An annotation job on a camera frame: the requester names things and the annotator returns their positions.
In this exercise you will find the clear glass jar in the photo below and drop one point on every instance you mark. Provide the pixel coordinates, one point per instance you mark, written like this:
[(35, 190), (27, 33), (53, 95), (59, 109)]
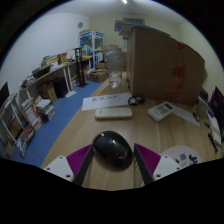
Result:
[(114, 66)]

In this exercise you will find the white shelf unit with books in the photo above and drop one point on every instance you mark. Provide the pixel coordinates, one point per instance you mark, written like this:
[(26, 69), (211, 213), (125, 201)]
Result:
[(20, 126)]

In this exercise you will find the round wall fixture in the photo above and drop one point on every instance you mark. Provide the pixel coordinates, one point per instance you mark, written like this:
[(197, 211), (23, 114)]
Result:
[(80, 25)]

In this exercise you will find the stack of books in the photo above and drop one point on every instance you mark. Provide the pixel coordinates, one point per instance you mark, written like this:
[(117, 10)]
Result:
[(46, 109)]

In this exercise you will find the cardboard box under desk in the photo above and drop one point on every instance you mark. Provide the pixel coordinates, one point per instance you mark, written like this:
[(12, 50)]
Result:
[(47, 91)]

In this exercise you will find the wooden desk with clutter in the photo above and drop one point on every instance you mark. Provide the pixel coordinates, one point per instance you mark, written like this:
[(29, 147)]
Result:
[(50, 74)]

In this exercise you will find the white round mouse pad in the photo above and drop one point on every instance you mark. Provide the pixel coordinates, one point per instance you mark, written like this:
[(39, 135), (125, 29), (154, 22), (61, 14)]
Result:
[(173, 154)]

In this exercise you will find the long white remote control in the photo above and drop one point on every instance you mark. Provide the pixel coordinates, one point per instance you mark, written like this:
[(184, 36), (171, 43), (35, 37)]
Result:
[(113, 113)]

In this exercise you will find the open cardboard box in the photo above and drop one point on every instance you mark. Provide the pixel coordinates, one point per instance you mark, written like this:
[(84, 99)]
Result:
[(98, 76)]

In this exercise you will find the black floor stand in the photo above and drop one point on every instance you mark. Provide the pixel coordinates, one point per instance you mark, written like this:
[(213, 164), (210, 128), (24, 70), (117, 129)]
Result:
[(80, 66)]

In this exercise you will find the ceiling light tube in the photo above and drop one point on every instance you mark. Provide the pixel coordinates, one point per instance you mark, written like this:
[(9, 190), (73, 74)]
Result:
[(124, 1)]

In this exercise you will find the blue white glass cabinet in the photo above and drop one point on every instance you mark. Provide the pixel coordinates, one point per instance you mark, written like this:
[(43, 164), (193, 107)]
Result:
[(96, 43)]

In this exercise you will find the large brown cardboard box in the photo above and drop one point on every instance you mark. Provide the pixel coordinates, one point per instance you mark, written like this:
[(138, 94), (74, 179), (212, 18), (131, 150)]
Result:
[(160, 63)]

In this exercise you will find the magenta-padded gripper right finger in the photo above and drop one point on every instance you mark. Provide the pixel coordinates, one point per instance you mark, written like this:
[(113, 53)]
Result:
[(150, 160)]

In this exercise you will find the white paper sheet with writing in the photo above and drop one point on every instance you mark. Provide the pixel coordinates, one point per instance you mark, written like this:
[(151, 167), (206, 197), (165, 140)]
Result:
[(106, 101)]

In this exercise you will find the black computer mouse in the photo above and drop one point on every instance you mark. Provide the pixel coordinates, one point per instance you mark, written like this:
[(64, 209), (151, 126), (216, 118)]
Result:
[(113, 148)]

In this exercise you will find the plain white paper sheet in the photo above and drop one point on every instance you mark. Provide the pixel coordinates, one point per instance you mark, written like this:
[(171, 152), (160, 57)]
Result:
[(186, 116)]

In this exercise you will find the black monitor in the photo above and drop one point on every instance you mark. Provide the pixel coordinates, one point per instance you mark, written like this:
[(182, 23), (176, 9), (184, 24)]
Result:
[(218, 106), (3, 95)]

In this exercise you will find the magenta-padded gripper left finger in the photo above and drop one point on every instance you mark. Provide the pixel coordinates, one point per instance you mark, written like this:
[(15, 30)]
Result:
[(78, 160)]

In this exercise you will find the white remote with display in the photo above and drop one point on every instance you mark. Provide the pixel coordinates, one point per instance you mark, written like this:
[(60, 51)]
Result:
[(160, 111)]

